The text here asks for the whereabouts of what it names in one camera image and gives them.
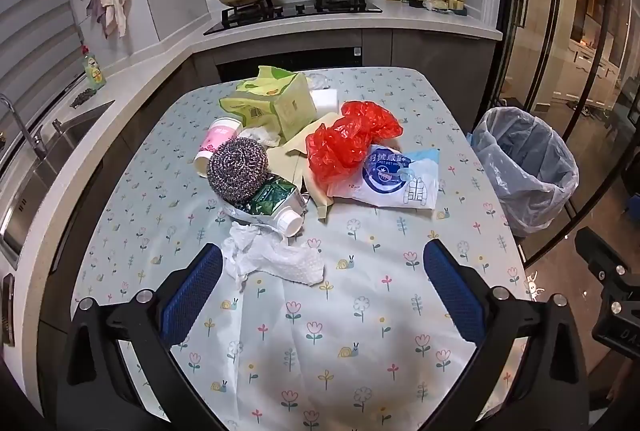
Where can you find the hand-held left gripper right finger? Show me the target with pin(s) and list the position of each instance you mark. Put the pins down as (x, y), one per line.
(452, 291)

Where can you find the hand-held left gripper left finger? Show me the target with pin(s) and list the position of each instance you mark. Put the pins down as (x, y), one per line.
(192, 291)

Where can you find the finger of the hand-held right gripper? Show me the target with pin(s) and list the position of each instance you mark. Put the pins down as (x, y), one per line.
(607, 268)

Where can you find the white paper towel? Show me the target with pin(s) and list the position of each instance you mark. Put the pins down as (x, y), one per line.
(280, 256)

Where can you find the trash bin with clear liner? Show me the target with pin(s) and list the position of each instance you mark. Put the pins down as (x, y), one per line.
(530, 191)

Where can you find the green drink carton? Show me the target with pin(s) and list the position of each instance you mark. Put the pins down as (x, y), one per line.
(270, 201)

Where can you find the white blue wet wipes packet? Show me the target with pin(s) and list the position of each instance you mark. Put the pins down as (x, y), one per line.
(395, 181)

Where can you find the steel wool scrubber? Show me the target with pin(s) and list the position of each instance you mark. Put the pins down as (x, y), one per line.
(237, 168)

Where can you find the pink paper cup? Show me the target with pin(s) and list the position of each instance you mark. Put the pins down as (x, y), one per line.
(220, 138)

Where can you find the beige paper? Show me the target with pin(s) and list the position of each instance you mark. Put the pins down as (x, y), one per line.
(290, 156)

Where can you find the small white tissue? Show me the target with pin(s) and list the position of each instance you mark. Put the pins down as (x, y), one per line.
(262, 136)

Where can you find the red plastic bag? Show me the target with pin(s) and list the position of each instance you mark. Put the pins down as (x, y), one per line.
(345, 136)

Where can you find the green tissue packet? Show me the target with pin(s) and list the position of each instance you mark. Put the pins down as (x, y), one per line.
(280, 101)

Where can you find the white sponge block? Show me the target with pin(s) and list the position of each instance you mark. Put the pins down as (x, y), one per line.
(327, 103)

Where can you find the steel sink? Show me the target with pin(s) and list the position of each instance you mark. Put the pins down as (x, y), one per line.
(30, 191)

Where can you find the glass sliding door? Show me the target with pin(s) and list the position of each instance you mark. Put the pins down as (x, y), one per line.
(550, 61)

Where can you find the dark scouring pad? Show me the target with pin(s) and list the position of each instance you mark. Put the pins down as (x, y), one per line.
(82, 98)

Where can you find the metal faucet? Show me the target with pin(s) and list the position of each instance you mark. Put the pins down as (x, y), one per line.
(25, 131)

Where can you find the green dish soap bottle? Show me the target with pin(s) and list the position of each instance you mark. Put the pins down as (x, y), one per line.
(94, 71)

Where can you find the black built-in oven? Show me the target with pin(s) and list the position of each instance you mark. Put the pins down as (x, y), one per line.
(280, 61)

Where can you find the pale mesh food bag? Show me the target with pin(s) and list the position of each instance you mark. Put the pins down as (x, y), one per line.
(432, 5)

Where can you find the window blind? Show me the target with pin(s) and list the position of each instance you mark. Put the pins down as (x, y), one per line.
(35, 36)

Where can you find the black gas stove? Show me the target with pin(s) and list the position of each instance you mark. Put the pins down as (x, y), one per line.
(300, 11)

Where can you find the white pink hanging cloth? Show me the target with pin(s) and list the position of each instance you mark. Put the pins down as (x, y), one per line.
(116, 1)

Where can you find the purple hanging cloth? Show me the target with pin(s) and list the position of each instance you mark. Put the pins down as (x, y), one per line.
(95, 6)

